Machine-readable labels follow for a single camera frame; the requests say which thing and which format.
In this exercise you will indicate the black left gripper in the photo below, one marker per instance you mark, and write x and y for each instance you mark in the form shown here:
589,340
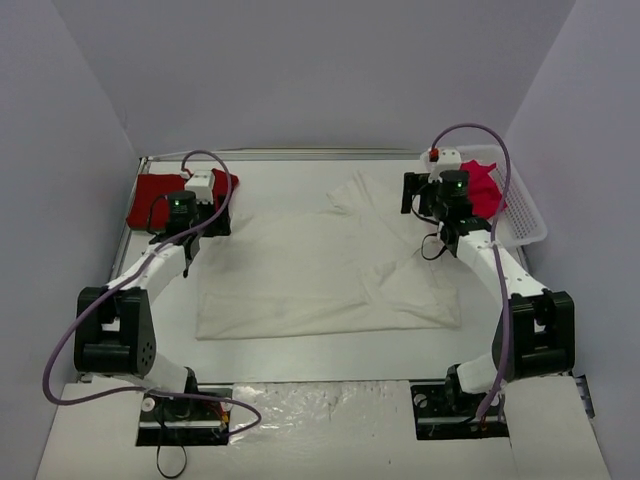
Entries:
218,223

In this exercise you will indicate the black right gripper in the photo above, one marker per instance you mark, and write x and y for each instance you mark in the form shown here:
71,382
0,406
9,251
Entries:
411,187

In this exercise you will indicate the white t shirt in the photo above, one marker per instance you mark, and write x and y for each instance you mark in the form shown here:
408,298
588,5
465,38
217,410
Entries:
358,265

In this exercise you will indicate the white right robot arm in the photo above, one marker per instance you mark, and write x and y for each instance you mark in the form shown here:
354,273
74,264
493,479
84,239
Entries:
535,335

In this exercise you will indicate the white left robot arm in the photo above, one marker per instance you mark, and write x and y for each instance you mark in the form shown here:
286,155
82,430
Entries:
115,336

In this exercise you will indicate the pink t shirt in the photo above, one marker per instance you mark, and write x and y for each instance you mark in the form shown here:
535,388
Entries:
483,191

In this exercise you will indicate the folded red t shirt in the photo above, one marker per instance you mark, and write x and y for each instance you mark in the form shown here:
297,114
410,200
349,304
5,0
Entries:
149,203

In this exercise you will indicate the white plastic basket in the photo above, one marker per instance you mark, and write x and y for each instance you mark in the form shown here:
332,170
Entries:
520,223

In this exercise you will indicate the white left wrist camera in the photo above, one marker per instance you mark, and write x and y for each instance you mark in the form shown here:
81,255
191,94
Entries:
201,184

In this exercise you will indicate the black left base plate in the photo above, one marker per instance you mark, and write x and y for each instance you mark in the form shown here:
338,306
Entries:
182,423

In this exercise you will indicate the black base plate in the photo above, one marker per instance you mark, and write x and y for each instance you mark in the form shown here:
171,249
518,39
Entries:
182,423
437,419

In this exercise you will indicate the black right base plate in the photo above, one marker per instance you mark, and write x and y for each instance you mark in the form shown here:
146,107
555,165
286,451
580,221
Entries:
437,419

